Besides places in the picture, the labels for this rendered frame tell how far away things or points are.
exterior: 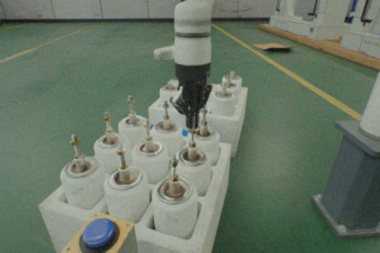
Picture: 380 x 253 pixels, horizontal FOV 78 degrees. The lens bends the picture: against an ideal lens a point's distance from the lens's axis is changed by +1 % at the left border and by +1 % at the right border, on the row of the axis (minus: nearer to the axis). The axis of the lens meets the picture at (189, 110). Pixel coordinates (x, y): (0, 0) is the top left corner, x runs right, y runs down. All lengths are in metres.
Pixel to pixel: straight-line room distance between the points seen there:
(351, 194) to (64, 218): 0.72
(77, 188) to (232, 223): 0.45
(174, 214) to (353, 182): 0.48
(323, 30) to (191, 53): 3.40
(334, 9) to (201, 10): 3.42
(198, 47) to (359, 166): 0.51
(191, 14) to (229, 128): 0.60
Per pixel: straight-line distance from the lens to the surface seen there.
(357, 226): 0.87
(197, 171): 0.57
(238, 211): 0.83
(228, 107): 0.95
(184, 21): 0.45
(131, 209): 0.56
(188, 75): 0.46
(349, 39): 3.21
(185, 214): 0.50
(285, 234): 0.81
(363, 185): 0.77
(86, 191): 0.61
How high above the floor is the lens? 0.62
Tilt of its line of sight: 26 degrees down
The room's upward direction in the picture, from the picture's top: straight up
